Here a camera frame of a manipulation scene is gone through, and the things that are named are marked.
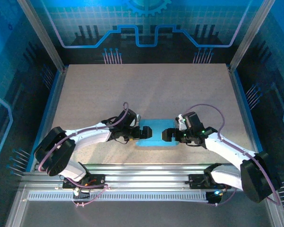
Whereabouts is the light blue cloth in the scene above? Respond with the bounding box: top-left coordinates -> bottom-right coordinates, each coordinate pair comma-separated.
134,119 -> 180,148

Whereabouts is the aluminium frame rail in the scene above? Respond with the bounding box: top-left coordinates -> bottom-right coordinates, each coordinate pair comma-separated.
21,164 -> 275,192

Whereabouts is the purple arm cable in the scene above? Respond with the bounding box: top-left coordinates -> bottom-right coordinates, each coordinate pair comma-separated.
37,101 -> 130,208
184,104 -> 282,207

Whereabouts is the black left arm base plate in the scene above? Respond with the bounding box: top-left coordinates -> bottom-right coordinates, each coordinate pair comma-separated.
62,174 -> 107,190

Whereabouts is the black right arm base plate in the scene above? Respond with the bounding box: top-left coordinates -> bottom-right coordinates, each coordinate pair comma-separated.
188,174 -> 232,190

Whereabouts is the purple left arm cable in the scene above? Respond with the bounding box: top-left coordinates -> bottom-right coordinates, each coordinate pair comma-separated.
37,101 -> 130,208

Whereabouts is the slotted grey cable duct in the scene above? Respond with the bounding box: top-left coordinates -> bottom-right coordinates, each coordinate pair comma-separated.
28,191 -> 209,202

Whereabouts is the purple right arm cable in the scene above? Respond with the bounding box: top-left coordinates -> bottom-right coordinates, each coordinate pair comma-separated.
184,104 -> 282,207

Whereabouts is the aluminium upright post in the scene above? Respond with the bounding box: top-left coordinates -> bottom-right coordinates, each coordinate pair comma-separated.
16,0 -> 67,71
228,0 -> 276,70

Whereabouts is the black controller with green light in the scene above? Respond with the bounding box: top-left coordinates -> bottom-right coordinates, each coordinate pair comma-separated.
206,191 -> 225,206

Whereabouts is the blue-trimmed aluminium side rail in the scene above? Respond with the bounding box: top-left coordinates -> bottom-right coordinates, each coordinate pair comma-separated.
29,66 -> 69,172

